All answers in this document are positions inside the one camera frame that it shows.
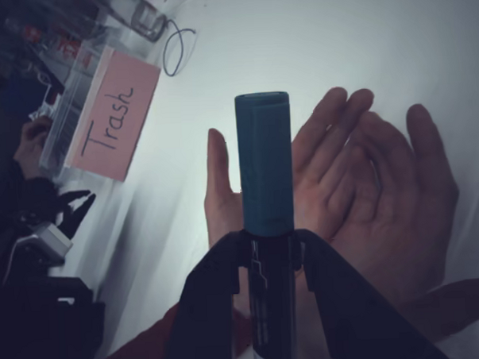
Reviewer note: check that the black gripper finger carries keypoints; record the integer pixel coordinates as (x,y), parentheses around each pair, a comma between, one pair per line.
(205,316)
(349,322)

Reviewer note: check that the person's right hand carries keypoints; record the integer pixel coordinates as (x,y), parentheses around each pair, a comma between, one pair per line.
(404,220)

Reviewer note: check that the bystander dark sleeved forearm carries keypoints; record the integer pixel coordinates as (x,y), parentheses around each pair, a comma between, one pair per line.
(25,197)

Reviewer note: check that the white idle arm camera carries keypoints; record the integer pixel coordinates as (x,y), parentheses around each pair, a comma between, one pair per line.
(53,241)

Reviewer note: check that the pink Trash paper sign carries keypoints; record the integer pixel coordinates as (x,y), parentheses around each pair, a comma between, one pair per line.
(113,113)

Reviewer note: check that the person's left hand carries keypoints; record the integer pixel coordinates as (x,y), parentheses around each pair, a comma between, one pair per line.
(315,176)

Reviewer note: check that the green capped black marker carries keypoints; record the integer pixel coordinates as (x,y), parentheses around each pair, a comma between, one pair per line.
(264,166)

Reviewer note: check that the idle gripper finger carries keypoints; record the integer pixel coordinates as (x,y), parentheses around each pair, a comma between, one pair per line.
(71,198)
(80,216)

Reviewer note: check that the black idle robot arm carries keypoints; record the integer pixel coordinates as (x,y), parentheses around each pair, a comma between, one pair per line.
(50,315)

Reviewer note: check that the left forearm in red sleeve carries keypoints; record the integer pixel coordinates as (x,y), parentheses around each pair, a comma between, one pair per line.
(143,346)

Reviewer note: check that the clear plastic bin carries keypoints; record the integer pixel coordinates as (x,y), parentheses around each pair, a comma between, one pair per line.
(62,131)

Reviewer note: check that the bystander bare hand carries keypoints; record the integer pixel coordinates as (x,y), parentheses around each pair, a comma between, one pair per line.
(33,145)

